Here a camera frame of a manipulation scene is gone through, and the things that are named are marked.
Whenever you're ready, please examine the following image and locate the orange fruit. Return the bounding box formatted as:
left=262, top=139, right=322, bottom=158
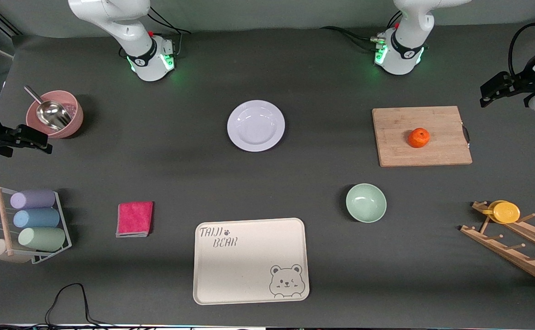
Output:
left=408, top=128, right=431, bottom=149

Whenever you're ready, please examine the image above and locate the white round plate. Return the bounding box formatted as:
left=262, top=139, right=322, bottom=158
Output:
left=227, top=100, right=286, bottom=152

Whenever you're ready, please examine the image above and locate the metal scoop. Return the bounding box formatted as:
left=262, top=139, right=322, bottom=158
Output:
left=24, top=85, right=72, bottom=130

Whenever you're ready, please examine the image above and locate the pink bowl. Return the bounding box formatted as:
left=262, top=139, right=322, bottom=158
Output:
left=26, top=90, right=84, bottom=139

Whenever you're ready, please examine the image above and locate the purple cup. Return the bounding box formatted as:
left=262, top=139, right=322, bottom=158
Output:
left=10, top=189, right=56, bottom=210

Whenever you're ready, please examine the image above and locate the blue cup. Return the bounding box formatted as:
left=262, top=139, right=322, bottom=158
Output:
left=13, top=209, right=60, bottom=229

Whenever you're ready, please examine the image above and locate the green cup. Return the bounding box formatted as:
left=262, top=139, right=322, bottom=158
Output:
left=18, top=227, right=66, bottom=252

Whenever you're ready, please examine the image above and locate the wooden cutting board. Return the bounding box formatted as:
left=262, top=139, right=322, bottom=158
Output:
left=372, top=106, right=473, bottom=167

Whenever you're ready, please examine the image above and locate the yellow cup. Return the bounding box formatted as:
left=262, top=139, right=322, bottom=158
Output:
left=482, top=200, right=521, bottom=224

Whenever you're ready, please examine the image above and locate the pink folded cloth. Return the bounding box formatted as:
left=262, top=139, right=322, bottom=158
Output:
left=115, top=201, right=154, bottom=238

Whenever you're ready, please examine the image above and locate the wooden peg drying rack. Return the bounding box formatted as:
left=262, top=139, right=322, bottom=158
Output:
left=460, top=200, right=535, bottom=289

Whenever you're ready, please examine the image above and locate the pale green bowl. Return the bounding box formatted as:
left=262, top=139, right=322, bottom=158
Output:
left=345, top=183, right=387, bottom=224

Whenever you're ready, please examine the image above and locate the cream bear print tray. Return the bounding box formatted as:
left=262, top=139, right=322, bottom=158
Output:
left=193, top=218, right=310, bottom=305

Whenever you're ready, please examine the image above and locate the white wire cup rack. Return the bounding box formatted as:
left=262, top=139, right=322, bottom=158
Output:
left=0, top=184, right=72, bottom=265

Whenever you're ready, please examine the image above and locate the grey metal frame rail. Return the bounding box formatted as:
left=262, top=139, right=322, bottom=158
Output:
left=0, top=11, right=23, bottom=37

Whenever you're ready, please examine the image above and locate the black floor cable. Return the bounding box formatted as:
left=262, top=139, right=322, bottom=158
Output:
left=43, top=283, right=112, bottom=328

